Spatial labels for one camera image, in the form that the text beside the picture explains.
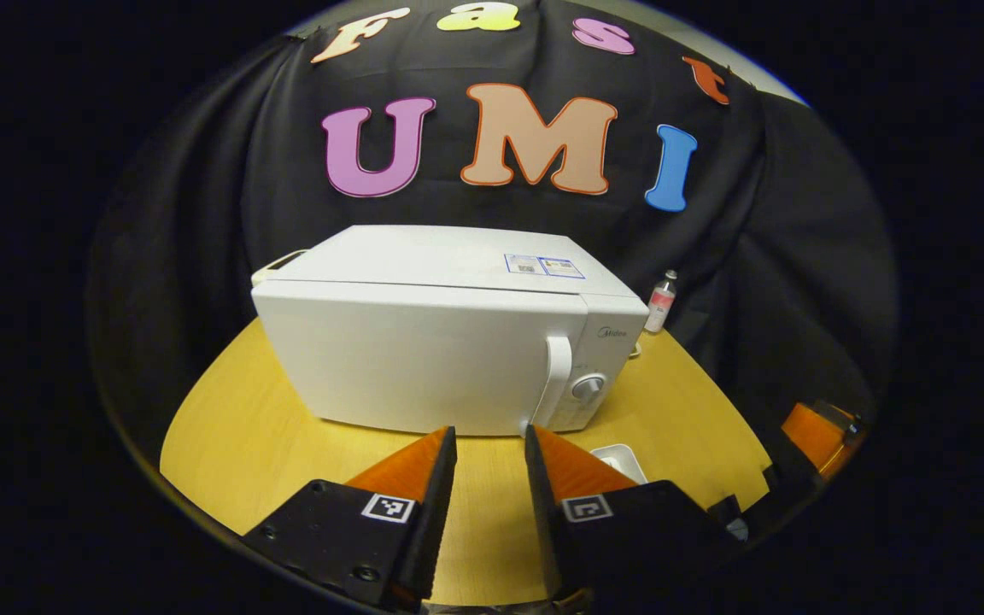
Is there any white plastic device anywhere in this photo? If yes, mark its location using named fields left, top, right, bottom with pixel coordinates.
left=251, top=249, right=309, bottom=287

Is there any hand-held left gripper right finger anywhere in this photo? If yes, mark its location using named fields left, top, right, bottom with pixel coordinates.
left=524, top=424, right=745, bottom=603

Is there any small bottle with pink label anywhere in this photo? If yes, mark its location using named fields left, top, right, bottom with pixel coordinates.
left=644, top=270, right=679, bottom=334

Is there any small black block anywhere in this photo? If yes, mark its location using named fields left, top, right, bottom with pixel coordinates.
left=708, top=494, right=747, bottom=529

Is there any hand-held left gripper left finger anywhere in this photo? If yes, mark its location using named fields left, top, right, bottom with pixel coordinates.
left=240, top=425, right=459, bottom=612

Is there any white microwave oven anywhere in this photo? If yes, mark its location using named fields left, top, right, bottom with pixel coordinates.
left=250, top=225, right=651, bottom=436

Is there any white ribbed tray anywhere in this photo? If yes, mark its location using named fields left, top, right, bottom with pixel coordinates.
left=590, top=442, right=649, bottom=484

